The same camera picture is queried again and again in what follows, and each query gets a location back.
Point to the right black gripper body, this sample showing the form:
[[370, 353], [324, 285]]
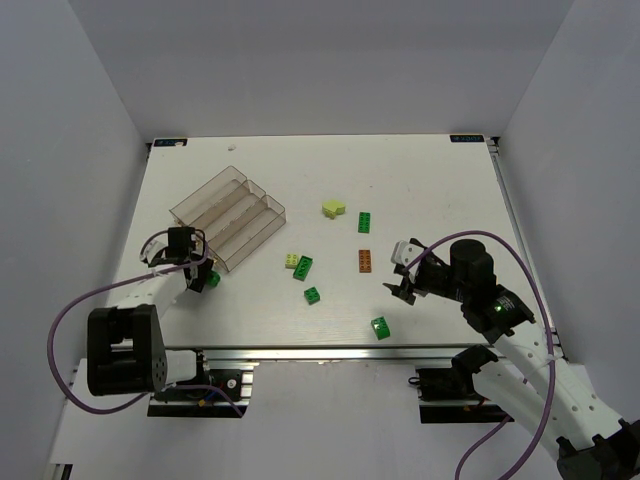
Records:
[[416, 279]]

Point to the orange 2x4 lego plate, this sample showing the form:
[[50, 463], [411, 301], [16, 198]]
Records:
[[364, 261]]

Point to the green lego with eyes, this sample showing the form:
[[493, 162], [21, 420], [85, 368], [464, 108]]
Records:
[[380, 328]]

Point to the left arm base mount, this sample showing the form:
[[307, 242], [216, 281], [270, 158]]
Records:
[[221, 389]]

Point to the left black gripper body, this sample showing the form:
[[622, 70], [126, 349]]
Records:
[[201, 279]]

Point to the green 2x2 lego brick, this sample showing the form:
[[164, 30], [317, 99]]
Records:
[[312, 295]]

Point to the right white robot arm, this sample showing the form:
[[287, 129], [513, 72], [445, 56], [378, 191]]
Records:
[[518, 367]]

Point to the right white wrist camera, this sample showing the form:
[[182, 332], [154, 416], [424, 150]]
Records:
[[405, 252]]

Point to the green 2x4 lego plate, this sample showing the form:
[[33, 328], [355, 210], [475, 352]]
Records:
[[364, 222]]

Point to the clear compartment organizer tray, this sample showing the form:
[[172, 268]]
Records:
[[236, 215]]

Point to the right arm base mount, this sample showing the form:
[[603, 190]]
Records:
[[448, 396]]

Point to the light yellow 2x2 lego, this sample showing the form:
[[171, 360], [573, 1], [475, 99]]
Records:
[[291, 261]]

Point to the upturned green 2x4 lego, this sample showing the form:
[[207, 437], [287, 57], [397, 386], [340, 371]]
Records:
[[303, 267]]

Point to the aluminium table edge rail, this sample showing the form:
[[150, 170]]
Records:
[[509, 199]]

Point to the light yellow-green curved lego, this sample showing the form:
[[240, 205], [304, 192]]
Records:
[[333, 208]]

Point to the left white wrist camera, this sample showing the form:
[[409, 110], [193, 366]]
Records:
[[151, 252]]

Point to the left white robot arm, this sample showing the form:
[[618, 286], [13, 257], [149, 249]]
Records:
[[126, 353]]

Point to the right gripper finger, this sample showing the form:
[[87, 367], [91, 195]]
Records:
[[401, 270], [403, 291]]

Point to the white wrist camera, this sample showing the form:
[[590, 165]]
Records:
[[405, 252], [151, 252]]

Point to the green lego with printed face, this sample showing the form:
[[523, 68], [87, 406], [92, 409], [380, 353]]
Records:
[[213, 279]]

